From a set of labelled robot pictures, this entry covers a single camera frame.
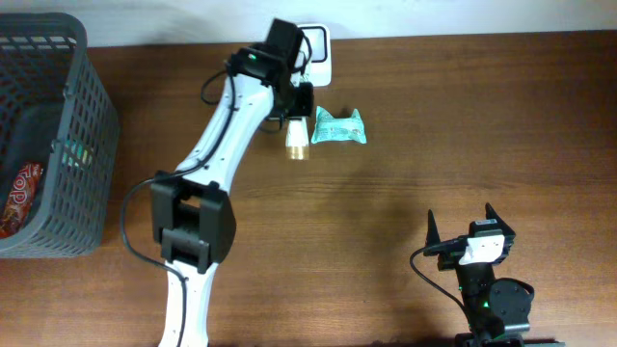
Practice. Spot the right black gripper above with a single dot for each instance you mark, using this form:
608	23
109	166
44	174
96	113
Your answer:
447	258

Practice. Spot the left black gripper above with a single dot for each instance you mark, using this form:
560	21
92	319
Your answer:
304	103

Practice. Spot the white cream tube gold cap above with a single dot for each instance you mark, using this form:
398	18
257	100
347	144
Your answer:
297	139

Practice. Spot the mint green snack packet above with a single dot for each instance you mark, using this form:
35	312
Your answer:
330	129

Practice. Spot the red chocolate bar wrapper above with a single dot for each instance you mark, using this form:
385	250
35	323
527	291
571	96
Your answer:
20	198

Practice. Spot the small teal tissue pack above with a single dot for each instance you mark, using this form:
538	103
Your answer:
75	155

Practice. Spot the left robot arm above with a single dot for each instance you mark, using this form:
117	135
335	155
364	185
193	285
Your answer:
192	217

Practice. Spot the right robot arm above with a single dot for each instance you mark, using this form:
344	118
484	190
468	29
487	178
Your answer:
497	310

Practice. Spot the grey plastic mesh basket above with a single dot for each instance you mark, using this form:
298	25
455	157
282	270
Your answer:
55	111

